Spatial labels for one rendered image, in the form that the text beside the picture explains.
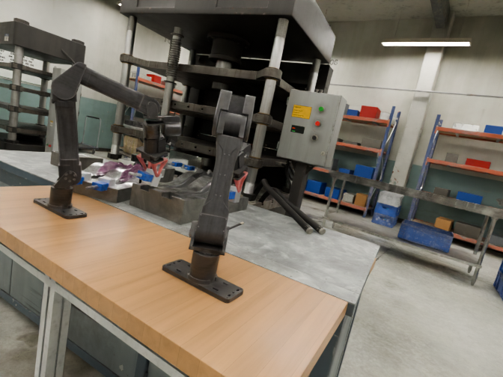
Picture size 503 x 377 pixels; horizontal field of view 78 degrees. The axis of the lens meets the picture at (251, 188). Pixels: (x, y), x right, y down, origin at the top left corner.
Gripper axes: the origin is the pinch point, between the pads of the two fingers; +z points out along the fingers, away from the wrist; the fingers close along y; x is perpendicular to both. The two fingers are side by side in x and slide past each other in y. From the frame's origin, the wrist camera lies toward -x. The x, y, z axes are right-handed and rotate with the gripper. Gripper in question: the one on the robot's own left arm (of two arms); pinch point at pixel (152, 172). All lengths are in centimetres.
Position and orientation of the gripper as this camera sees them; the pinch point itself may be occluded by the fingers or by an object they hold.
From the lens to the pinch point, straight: 124.1
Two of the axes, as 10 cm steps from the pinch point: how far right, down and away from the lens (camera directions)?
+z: -1.4, 8.5, 5.1
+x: -5.5, 3.6, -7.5
